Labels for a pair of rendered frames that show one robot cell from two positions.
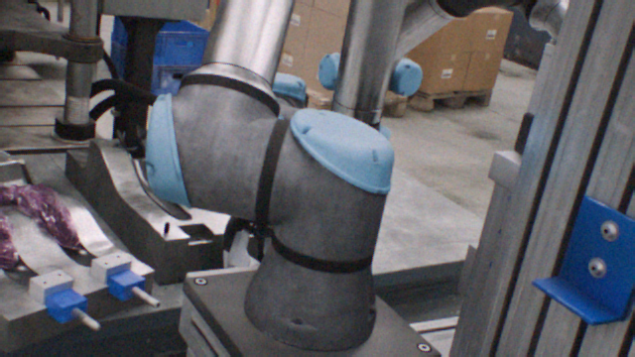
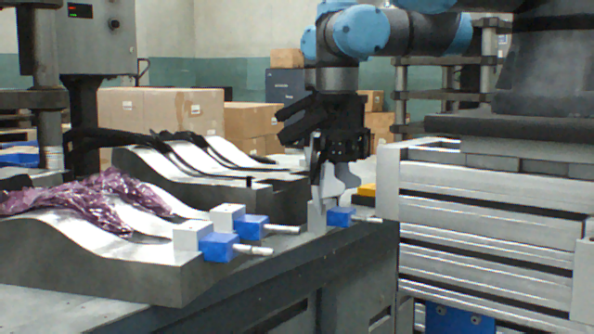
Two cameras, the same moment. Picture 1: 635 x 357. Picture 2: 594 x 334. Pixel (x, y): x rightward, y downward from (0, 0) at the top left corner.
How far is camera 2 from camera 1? 0.68 m
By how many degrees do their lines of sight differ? 20
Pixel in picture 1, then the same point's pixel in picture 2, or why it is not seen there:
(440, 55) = (245, 140)
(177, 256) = (265, 206)
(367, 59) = not seen: outside the picture
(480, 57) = (271, 137)
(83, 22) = (48, 71)
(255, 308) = (546, 97)
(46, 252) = (150, 222)
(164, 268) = not seen: hidden behind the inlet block
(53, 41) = (22, 94)
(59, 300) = (215, 239)
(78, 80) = (52, 129)
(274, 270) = (555, 49)
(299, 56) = not seen: hidden behind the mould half
